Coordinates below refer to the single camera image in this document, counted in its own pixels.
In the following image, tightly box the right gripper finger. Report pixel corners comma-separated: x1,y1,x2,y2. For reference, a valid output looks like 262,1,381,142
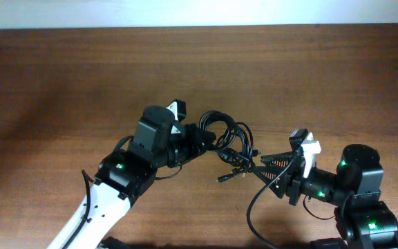
252,165,286,198
260,151,301,167

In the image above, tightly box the thick black cable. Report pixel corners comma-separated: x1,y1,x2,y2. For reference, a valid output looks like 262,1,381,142
198,109,260,170

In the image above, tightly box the thin black usb cable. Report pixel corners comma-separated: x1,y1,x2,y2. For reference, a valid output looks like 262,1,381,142
216,120,255,183

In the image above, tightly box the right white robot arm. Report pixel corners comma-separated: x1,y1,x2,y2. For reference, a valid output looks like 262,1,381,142
252,144,398,248

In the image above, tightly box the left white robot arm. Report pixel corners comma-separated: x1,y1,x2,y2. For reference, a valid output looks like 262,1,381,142
49,106,216,248

